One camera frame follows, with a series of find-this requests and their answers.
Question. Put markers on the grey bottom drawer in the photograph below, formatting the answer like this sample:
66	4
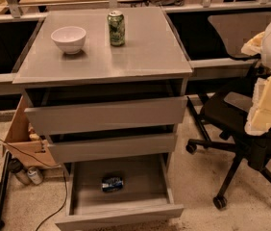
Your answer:
146	194

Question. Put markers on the green soda can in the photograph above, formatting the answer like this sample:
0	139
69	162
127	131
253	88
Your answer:
116	24

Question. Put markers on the grey drawer cabinet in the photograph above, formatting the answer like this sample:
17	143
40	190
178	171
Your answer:
151	64

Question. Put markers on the white spray can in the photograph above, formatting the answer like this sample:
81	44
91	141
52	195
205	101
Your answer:
35	175

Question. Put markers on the grey drawer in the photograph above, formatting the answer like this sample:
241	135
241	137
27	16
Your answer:
107	116
77	151
146	194

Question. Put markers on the white bowl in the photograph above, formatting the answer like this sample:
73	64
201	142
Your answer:
69	39

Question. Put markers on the black office chair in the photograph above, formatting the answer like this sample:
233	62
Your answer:
227	110

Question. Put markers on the cardboard box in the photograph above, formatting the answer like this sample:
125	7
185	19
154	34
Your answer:
24	144

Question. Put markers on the grey middle drawer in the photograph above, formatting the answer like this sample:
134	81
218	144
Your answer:
77	151

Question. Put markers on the grey top drawer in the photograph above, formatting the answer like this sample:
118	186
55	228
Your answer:
107	116

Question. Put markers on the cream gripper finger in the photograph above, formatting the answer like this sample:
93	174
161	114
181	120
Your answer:
253	46
259	117

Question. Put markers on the dark-capped bottle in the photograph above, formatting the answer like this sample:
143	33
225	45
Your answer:
17	169

